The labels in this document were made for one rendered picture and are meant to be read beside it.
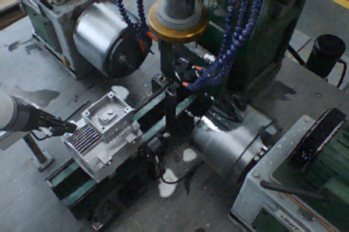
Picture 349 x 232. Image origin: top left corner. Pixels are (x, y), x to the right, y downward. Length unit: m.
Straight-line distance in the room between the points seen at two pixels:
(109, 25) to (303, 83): 0.89
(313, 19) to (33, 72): 2.34
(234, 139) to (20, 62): 1.11
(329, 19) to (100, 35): 2.38
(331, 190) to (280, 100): 0.81
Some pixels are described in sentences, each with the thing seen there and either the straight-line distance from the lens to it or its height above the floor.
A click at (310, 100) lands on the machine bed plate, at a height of 0.80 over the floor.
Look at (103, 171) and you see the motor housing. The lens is 1.14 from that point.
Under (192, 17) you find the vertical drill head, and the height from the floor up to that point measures 1.36.
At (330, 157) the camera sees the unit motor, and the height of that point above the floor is 1.33.
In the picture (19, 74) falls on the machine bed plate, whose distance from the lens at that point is 1.75.
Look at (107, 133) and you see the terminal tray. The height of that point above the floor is 1.12.
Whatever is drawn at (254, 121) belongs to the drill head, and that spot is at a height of 1.16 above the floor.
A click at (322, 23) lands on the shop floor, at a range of 3.29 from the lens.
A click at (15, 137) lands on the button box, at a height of 1.05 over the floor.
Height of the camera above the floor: 2.05
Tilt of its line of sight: 57 degrees down
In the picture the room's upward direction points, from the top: 1 degrees clockwise
